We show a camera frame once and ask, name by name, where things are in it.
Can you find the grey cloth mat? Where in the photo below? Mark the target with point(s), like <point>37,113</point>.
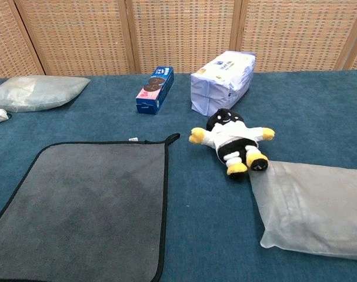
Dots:
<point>93,205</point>

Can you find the blue cookie box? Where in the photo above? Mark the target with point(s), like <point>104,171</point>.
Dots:
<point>154,94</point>

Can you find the black white plush doll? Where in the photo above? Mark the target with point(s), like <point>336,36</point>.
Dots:
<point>231,138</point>

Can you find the white tissue pack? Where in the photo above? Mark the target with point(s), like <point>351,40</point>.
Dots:
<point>219,85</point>

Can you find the woven wooden folding screen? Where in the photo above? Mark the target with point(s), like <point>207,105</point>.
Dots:
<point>181,32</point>

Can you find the translucent empty-looking plastic bag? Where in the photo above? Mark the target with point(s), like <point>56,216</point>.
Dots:
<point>310,208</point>

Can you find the translucent bag with white contents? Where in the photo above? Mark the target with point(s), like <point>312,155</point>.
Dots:
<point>37,92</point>

